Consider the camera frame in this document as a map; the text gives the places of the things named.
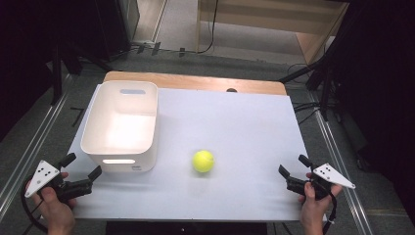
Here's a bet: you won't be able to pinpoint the dark curtain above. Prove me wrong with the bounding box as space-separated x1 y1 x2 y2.
0 0 132 143
322 0 415 227

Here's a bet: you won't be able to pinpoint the white table cover sheet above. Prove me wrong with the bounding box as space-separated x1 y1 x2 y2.
66 83 328 223

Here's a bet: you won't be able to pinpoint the metal floor rail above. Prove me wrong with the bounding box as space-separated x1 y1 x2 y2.
307 90 376 235
0 73 72 223

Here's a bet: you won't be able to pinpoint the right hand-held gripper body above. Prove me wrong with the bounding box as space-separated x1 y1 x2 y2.
286 163 357 201

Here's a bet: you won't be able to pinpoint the light wooden frame furniture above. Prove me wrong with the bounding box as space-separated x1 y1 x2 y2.
195 0 350 67

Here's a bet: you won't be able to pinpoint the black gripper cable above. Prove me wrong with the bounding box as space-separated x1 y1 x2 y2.
20 180 51 235
321 187 339 235

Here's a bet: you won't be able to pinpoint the black hanging cable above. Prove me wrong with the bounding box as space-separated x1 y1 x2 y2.
195 0 219 56

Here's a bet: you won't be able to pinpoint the yellow tennis ball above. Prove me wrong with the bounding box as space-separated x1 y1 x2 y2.
191 149 215 173

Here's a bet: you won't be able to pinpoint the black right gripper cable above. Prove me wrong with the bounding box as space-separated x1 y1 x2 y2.
321 187 339 235

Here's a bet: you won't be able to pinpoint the white plastic storage bin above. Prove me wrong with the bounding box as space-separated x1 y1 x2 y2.
79 79 160 173

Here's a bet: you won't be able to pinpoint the wooden table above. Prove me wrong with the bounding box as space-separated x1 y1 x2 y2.
103 70 288 97

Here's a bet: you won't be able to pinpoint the black floor cables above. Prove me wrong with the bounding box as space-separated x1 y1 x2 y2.
286 63 328 125

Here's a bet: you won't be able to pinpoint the black metal stand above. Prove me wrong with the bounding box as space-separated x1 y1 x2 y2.
48 40 114 106
278 35 346 122

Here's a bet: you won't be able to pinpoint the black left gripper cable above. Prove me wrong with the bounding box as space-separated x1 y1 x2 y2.
20 180 51 235

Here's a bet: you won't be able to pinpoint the person's right hand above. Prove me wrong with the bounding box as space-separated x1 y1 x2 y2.
298 172 344 235

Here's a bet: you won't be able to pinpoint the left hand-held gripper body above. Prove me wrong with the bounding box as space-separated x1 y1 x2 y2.
23 159 94 204

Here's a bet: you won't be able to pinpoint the person's left hand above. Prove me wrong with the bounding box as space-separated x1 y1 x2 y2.
31 171 78 235

